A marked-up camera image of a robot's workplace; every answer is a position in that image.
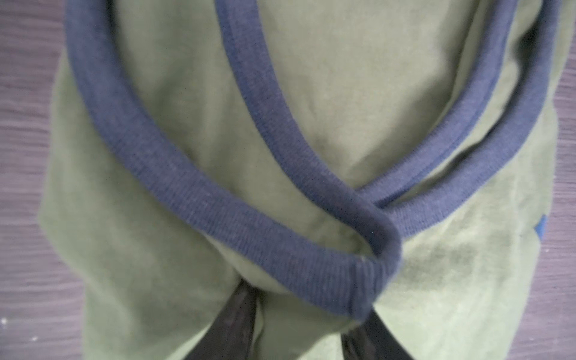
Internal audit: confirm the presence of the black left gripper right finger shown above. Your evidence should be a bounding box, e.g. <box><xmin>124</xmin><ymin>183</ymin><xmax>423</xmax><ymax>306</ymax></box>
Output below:
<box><xmin>340</xmin><ymin>310</ymin><xmax>413</xmax><ymax>360</ymax></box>

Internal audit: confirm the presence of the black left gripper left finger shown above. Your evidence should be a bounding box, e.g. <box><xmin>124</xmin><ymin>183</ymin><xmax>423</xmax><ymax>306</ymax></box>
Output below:
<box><xmin>184</xmin><ymin>280</ymin><xmax>258</xmax><ymax>360</ymax></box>

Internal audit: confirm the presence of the green tank top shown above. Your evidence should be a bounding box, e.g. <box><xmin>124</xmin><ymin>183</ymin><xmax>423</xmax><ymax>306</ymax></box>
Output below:
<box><xmin>39</xmin><ymin>1</ymin><xmax>575</xmax><ymax>359</ymax></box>

